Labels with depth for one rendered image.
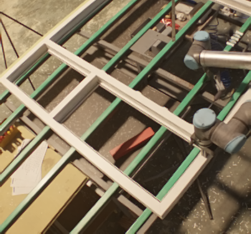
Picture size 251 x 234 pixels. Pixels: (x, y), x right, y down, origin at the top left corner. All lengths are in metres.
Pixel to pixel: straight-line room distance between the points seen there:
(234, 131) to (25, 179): 1.39
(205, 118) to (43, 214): 1.18
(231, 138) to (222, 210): 1.28
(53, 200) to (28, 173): 0.27
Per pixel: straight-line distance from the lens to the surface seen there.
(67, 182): 2.00
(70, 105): 1.93
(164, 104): 2.15
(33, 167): 2.14
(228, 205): 2.46
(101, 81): 1.97
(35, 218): 2.02
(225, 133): 1.23
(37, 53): 2.34
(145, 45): 2.14
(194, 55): 1.74
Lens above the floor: 2.37
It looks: 54 degrees down
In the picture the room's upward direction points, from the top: 20 degrees counter-clockwise
